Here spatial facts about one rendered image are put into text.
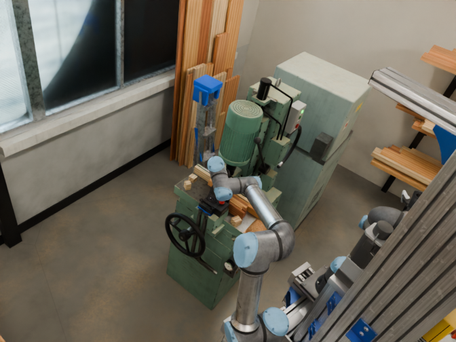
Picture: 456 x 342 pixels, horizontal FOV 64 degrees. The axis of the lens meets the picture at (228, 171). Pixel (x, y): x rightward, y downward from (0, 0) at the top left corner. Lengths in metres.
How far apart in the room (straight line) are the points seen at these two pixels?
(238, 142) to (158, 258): 1.41
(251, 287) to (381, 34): 2.95
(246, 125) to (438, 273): 1.03
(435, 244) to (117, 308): 2.10
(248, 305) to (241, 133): 0.81
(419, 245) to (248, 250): 0.52
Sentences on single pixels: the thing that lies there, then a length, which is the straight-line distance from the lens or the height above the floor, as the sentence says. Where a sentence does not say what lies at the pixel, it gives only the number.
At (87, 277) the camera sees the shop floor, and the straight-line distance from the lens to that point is 2.87.
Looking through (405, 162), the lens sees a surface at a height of 0.63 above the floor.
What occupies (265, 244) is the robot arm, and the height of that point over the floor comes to 1.44.
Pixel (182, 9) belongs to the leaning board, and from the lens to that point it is 3.08.
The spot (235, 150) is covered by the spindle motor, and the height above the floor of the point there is 1.30.
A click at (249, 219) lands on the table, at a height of 0.90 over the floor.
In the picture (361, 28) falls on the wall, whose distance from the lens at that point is 3.90.
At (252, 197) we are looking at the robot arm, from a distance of 1.56.
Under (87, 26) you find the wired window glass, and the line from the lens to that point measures 2.74.
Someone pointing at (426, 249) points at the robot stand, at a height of 1.70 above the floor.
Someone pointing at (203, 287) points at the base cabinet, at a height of 0.19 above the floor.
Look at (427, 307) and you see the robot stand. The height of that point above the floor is 1.53.
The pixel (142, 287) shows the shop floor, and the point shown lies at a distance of 2.81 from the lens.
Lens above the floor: 2.41
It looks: 40 degrees down
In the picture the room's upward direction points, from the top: 14 degrees clockwise
